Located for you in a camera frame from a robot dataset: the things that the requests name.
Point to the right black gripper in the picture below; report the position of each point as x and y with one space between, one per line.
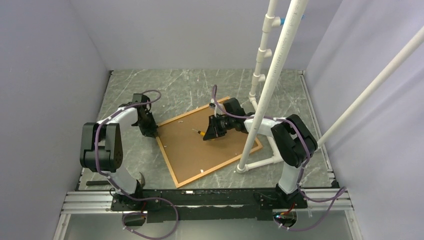
213 131

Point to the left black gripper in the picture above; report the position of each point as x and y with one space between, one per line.
150 132

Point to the orange handled screwdriver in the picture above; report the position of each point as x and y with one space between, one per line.
199 132

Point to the orange picture frame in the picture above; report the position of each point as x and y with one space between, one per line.
187 156

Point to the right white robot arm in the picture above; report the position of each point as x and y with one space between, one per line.
293 140

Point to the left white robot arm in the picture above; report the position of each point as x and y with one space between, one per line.
101 149

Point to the white pvc pipe stand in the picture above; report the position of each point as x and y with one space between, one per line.
290 27

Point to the black rod on table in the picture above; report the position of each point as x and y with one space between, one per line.
97 183

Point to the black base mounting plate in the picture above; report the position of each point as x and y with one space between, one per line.
210 204

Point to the blue pipe fitting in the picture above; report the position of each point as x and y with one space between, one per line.
282 20

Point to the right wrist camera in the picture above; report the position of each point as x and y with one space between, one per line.
216 108

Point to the aluminium rail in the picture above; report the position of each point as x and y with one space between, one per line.
99 202

